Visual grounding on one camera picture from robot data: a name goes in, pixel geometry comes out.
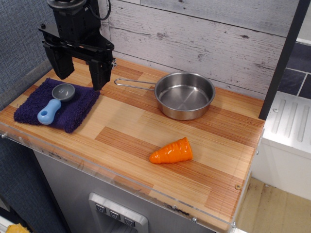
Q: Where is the silver dispenser button panel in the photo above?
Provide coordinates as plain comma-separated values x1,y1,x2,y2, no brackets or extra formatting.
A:
88,192,149,233

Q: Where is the yellow object at corner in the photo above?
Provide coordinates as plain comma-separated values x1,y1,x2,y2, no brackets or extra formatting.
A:
6,224,30,233

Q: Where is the black vertical frame post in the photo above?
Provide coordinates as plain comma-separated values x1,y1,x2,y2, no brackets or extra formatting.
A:
259,0,311,120

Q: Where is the silver toy fridge cabinet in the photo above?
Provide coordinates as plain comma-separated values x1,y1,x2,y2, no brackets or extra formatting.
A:
33,150,246,233

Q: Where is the stainless steel pot with handle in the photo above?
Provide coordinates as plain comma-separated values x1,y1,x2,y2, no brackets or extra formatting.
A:
114,72,216,121

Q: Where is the blue grey measuring scoop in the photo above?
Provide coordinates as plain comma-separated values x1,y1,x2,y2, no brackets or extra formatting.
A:
37,83,75,125

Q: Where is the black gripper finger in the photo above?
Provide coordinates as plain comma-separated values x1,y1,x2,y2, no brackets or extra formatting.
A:
89,60,111,91
44,44,74,80

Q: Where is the white ribbed appliance block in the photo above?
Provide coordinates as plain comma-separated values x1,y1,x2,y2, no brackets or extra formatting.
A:
251,92,311,200

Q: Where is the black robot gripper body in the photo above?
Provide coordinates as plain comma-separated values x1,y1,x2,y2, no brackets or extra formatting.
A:
40,0,115,67

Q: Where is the orange plastic toy carrot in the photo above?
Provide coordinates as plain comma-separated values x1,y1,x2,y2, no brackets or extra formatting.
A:
149,137,193,164

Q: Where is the purple terry cloth towel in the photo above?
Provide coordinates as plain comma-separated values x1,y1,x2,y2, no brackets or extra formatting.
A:
14,78,100,133

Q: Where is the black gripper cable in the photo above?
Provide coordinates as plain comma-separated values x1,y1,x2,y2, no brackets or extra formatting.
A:
85,0,112,21

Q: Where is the clear acrylic table edge guard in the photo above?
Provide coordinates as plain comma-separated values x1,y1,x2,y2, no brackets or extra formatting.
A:
0,123,236,233

